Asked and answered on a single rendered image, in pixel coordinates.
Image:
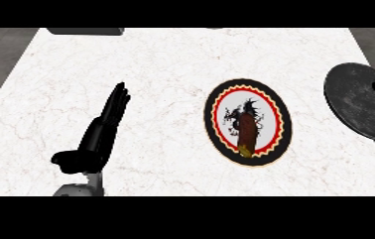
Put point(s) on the black-rimmed patterned plate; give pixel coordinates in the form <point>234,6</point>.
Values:
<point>222,140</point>

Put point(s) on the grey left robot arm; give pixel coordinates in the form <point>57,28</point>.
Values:
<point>83,188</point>

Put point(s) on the dark grey pan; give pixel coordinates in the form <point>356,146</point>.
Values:
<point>353,99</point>

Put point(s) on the dark grey flat appliance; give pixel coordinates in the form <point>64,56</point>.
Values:
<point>86,31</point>

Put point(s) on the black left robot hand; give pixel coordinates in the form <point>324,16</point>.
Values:
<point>99,135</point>

